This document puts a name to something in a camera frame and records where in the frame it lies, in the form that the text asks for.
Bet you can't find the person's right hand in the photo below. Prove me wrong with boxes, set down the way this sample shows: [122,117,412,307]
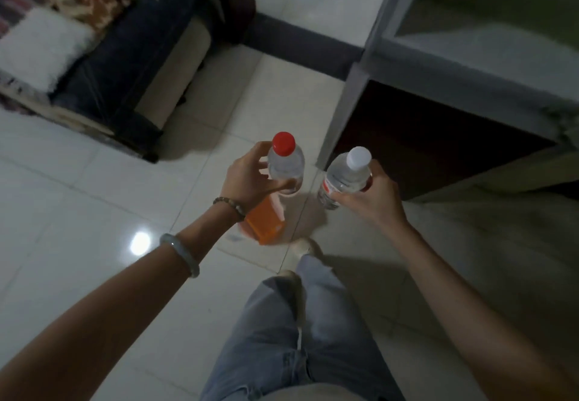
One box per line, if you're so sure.
[332,159,409,237]

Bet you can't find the person's left hand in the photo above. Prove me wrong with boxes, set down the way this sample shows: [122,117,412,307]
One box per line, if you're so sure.
[221,141,300,217]

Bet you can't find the white-capped clear water bottle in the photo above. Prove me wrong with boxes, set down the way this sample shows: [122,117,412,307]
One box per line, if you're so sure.
[317,146,374,211]

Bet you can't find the red-capped bottle with orange label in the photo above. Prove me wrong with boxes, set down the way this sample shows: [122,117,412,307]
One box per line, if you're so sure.
[240,131,306,246]

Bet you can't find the person's right forearm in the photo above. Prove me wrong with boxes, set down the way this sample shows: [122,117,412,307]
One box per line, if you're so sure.
[387,221,579,401]

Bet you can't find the person's left forearm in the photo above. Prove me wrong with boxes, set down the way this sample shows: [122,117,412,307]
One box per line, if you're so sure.
[0,202,242,401]

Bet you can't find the white shoe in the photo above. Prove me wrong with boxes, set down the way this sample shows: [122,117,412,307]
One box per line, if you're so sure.
[289,238,318,260]

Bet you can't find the pale green jade bangle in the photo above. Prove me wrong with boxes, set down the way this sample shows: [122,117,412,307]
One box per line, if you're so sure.
[159,233,201,279]

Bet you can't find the light blue jeans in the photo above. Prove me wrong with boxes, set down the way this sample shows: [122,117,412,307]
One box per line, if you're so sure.
[199,254,408,401]

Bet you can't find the grey cabinet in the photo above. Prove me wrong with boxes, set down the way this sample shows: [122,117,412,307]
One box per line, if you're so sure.
[316,0,579,201]

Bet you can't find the dark sofa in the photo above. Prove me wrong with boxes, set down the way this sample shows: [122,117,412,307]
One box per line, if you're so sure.
[0,0,256,164]

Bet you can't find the white fluffy pillow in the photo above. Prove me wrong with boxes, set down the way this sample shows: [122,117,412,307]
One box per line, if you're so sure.
[0,6,98,95]

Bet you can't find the beaded bracelet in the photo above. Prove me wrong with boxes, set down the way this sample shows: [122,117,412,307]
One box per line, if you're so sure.
[213,196,248,222]

